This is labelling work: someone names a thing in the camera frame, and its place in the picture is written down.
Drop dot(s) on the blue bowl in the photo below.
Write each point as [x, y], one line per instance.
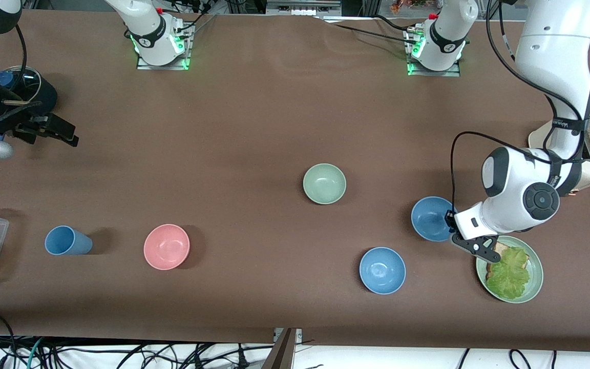
[382, 270]
[428, 220]

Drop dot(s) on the green bowl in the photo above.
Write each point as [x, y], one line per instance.
[324, 183]

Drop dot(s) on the pink bowl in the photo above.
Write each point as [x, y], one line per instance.
[167, 247]

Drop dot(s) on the white bread slice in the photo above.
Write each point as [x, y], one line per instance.
[505, 249]

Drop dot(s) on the glass pot lid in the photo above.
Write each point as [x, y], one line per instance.
[28, 77]

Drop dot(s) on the green lettuce leaf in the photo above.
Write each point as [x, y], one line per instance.
[510, 277]

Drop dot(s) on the green plate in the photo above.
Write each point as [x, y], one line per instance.
[534, 279]

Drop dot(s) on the blue ribbed cup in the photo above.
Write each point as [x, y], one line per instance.
[67, 241]

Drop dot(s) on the white power strip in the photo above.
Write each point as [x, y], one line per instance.
[187, 5]

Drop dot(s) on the brown table cover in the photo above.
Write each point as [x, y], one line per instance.
[295, 128]

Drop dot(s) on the grey table support beam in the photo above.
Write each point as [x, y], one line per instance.
[280, 353]

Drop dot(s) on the orange colourful clutter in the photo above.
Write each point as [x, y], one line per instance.
[407, 5]

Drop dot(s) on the grey metal box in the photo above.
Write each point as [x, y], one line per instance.
[302, 6]

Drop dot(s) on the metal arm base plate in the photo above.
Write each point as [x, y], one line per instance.
[144, 66]
[443, 73]

